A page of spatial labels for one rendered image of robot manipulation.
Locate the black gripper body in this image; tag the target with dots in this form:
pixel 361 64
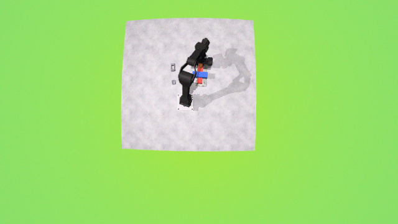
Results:
pixel 208 61

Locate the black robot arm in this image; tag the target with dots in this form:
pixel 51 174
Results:
pixel 186 78

